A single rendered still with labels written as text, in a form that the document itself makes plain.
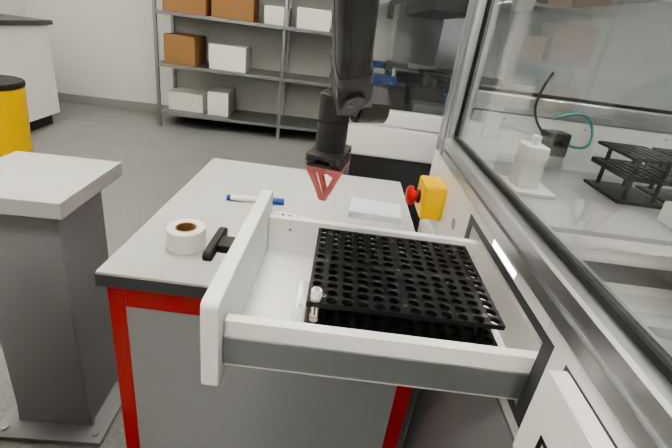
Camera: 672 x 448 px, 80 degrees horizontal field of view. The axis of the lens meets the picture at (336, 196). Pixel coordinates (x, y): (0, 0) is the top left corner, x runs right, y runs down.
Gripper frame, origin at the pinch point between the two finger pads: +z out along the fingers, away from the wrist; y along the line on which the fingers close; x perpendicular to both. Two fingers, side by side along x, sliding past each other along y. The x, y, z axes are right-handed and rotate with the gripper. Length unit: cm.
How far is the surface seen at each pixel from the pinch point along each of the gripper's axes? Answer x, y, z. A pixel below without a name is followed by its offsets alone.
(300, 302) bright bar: -5.6, -30.5, 2.3
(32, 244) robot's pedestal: 66, -8, 25
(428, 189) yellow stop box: -19.6, 5.2, -3.2
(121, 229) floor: 133, 93, 88
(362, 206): -5.5, 19.1, 9.8
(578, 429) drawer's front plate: -32, -46, -5
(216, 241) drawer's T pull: 6.1, -31.0, -4.1
